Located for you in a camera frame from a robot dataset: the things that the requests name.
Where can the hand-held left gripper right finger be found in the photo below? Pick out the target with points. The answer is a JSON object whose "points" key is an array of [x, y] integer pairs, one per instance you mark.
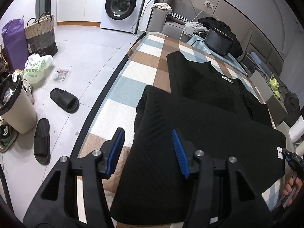
{"points": [[180, 156]]}

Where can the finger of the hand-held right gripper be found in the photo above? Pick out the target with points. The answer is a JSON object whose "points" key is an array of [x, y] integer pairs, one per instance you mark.
{"points": [[285, 154]]}

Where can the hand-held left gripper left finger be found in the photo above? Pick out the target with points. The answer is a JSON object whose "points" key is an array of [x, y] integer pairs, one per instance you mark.
{"points": [[116, 152]]}

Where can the black knit sweater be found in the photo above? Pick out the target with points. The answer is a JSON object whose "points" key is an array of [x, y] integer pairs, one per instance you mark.
{"points": [[201, 123]]}

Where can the white grey clothes pile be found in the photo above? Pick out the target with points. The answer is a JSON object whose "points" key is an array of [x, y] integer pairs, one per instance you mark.
{"points": [[193, 28]]}

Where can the person's right hand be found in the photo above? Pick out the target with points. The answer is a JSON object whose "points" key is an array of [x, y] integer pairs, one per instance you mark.
{"points": [[287, 191]]}

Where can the small grey cardboard box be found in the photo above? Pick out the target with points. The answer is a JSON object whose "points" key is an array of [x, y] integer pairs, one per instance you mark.
{"points": [[283, 129]]}

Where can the dark grey bag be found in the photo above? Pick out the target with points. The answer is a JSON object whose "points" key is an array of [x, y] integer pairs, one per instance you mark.
{"points": [[292, 106]]}

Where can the large grey cardboard box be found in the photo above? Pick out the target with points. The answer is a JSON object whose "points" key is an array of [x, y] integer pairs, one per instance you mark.
{"points": [[266, 92]]}

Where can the black slipper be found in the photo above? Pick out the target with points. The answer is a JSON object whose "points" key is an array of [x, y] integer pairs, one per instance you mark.
{"points": [[42, 142], [64, 99]]}

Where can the plaid blanket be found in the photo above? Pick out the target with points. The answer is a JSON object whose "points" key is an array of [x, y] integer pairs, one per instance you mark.
{"points": [[133, 76]]}

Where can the small plastic packet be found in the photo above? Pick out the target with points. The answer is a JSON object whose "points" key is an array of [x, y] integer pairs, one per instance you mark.
{"points": [[61, 74]]}

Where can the beige trash bin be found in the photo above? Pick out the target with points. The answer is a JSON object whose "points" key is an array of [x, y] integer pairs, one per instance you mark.
{"points": [[16, 116]]}

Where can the light blue cloth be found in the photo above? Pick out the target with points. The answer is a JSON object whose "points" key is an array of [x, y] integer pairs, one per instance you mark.
{"points": [[228, 60]]}

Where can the white sneaker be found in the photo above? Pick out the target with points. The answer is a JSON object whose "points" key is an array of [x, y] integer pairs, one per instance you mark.
{"points": [[28, 90]]}

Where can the grey green sneaker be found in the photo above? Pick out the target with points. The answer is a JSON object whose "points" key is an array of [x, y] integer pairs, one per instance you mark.
{"points": [[7, 137]]}

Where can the green white plastic bag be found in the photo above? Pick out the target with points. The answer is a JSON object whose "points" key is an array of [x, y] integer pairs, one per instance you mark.
{"points": [[35, 72]]}

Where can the black bag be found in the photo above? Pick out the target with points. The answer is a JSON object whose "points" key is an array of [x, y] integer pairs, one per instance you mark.
{"points": [[234, 42]]}

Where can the grey sofa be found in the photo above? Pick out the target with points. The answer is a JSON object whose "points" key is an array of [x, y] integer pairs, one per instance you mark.
{"points": [[158, 21]]}

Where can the houndstooth pillow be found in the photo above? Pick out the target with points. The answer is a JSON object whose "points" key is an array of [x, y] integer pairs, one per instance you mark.
{"points": [[178, 17]]}

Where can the woven basket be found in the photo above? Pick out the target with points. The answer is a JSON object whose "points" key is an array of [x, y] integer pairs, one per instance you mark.
{"points": [[40, 35]]}

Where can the white washing machine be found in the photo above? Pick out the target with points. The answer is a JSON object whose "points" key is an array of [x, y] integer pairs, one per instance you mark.
{"points": [[142, 11]]}

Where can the shoe rack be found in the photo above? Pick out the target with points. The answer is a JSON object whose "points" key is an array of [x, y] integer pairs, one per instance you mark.
{"points": [[2, 61]]}

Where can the purple bag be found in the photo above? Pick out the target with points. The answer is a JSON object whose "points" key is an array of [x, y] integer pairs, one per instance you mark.
{"points": [[14, 42]]}

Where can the white cloth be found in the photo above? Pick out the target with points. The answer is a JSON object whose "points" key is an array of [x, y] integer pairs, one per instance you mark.
{"points": [[161, 6]]}

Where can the white floor cabinet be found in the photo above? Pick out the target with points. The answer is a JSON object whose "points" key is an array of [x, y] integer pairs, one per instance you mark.
{"points": [[76, 4]]}

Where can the wall socket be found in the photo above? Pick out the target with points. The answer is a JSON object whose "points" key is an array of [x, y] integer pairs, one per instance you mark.
{"points": [[210, 4]]}

